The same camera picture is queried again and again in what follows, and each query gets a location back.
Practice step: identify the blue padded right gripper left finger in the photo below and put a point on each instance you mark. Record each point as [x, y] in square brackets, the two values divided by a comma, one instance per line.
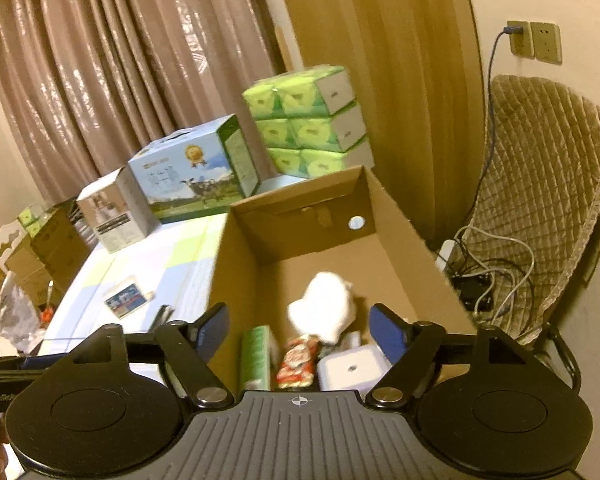
[187, 349]

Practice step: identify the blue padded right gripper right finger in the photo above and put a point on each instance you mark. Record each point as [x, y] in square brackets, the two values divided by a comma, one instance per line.
[411, 350]

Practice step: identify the black comb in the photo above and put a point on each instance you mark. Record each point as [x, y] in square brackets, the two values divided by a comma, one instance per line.
[163, 315]

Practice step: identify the white square night light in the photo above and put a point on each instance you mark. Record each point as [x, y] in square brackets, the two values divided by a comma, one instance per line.
[356, 369]

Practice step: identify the green white small box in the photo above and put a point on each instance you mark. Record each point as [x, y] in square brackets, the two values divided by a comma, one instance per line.
[259, 359]

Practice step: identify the blue white card pack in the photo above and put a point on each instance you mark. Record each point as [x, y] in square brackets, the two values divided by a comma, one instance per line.
[125, 300]

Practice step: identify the white knit sock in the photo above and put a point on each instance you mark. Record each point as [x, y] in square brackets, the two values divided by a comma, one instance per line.
[325, 310]

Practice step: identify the red orange snack packet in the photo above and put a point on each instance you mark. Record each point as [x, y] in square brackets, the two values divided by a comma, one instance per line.
[297, 369]

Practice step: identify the crumpled white plastic bag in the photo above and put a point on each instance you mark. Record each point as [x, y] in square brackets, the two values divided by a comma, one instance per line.
[20, 320]

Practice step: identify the checked bed sheet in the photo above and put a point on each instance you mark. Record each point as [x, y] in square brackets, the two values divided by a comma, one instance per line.
[172, 266]

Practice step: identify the white power strip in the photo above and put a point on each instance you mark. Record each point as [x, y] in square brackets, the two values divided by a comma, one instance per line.
[450, 256]

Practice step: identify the open cardboard box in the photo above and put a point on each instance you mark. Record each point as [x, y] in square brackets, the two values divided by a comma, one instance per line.
[346, 223]

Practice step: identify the brown cardboard boxes stack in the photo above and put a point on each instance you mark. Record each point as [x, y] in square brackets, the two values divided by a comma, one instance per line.
[52, 251]

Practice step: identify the white beige product box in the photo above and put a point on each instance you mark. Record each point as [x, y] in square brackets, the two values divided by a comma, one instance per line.
[116, 209]

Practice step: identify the blue milk carton case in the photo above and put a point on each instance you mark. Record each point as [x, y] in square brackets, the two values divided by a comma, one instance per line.
[196, 171]

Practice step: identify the quilted beige chair cover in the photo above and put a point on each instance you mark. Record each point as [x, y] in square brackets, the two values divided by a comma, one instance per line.
[539, 202]

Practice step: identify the green tissue pack stack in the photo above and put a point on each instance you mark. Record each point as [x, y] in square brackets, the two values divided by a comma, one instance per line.
[310, 121]

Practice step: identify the brown curtain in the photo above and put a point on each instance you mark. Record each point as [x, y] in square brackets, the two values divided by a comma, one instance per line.
[85, 84]

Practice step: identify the wall socket plate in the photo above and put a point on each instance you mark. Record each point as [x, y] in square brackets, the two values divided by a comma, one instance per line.
[520, 39]
[547, 42]

